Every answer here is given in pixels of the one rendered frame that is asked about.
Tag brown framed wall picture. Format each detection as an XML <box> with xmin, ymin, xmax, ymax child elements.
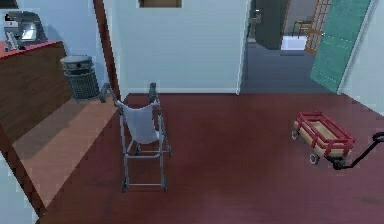
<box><xmin>138</xmin><ymin>0</ymin><xmax>184</xmax><ymax>9</ymax></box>

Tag dark wooden chair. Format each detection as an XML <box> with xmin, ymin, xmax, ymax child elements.
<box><xmin>292</xmin><ymin>19</ymin><xmax>314</xmax><ymax>38</ymax></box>

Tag grey pedestal statue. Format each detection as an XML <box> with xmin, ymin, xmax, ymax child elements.
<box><xmin>248</xmin><ymin>9</ymin><xmax>263</xmax><ymax>44</ymax></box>

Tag brown cabinet with red top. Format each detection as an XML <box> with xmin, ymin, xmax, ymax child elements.
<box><xmin>0</xmin><ymin>40</ymin><xmax>73</xmax><ymax>145</ymax></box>

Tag grey mesh waste bin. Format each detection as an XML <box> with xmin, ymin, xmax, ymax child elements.
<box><xmin>59</xmin><ymin>54</ymin><xmax>101</xmax><ymax>102</ymax></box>

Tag teal room door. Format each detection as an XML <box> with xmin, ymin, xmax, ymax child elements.
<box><xmin>309</xmin><ymin>0</ymin><xmax>372</xmax><ymax>94</ymax></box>

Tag wooden lattice door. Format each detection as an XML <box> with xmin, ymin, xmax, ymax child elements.
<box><xmin>304</xmin><ymin>0</ymin><xmax>333</xmax><ymax>56</ymax></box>

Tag grey coffee machine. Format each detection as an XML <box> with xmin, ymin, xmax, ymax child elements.
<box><xmin>3</xmin><ymin>10</ymin><xmax>49</xmax><ymax>52</ymax></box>

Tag red wooden toy wagon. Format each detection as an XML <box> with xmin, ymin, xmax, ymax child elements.
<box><xmin>290</xmin><ymin>111</ymin><xmax>384</xmax><ymax>171</ymax></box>

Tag grey folding stroller white seat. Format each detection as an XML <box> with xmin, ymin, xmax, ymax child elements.
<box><xmin>98</xmin><ymin>82</ymin><xmax>173</xmax><ymax>194</ymax></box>

